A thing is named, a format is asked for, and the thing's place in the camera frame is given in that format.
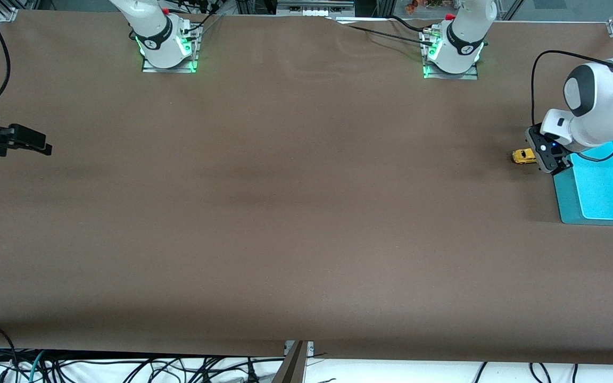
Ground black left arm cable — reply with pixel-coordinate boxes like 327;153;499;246
530;49;613;163

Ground long black table cable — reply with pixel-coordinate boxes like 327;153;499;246
328;18;432;47

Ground small silver post bracket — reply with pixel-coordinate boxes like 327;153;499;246
284;340;315;356

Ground tangle of black cables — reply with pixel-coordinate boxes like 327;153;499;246
46;354;286;383

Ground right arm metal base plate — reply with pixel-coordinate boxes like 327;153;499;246
142;21;200;74

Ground grey device box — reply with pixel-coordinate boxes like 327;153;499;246
276;0;356;16

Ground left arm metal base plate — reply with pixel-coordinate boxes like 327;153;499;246
423;27;480;80

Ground orange red small objects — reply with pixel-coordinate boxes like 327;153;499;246
405;0;445;14

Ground cyan plastic bin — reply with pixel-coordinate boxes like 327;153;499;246
553;127;613;226

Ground brown table cover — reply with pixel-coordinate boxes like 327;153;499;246
0;10;613;367

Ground black base plug cable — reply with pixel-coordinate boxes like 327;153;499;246
179;0;225;40

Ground short black table cable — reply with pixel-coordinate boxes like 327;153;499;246
389;15;435;34

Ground aluminium profile post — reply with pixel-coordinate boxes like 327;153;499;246
272;340;310;383

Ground teal floor cable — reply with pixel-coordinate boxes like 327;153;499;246
29;350;46;383

